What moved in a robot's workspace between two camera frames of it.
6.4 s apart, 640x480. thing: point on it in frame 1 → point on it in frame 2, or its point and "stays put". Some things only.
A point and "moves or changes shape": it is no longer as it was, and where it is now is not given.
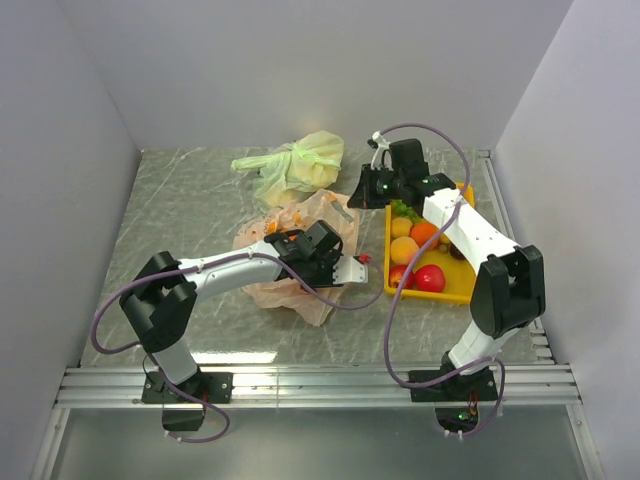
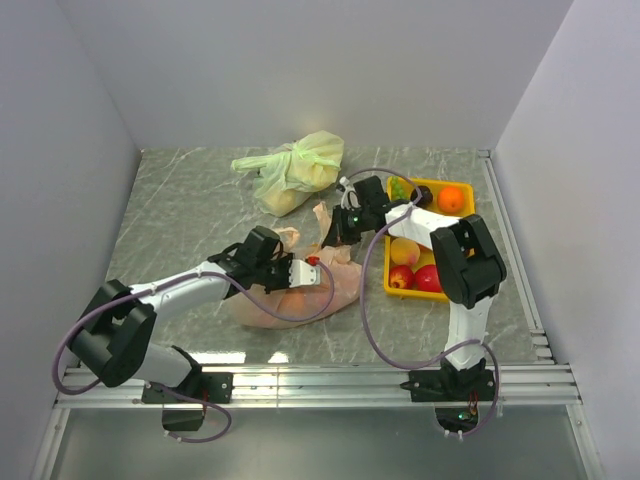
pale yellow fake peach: [402, 250] stays put
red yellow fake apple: [397, 273] stays put
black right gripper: [364, 197] → [340, 235]
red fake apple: [429, 278] stays put
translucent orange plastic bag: [277, 292] moves or changes shape
